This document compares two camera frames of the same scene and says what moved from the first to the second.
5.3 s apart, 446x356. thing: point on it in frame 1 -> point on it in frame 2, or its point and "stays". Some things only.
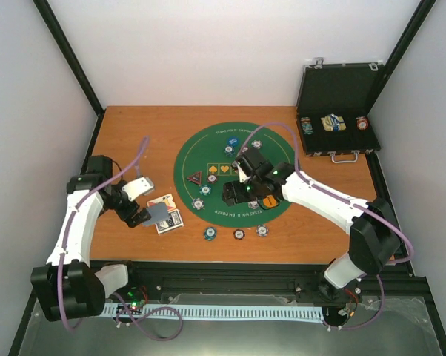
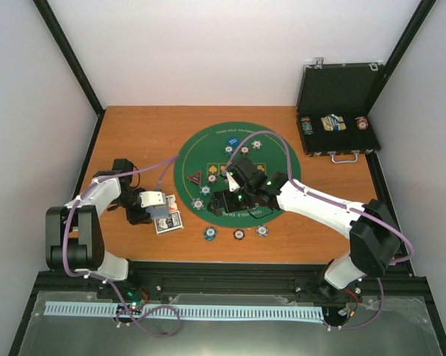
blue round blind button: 233,142 stays
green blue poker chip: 205,190 stays
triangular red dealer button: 195,178 stays
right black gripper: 238,198 -> 229,208
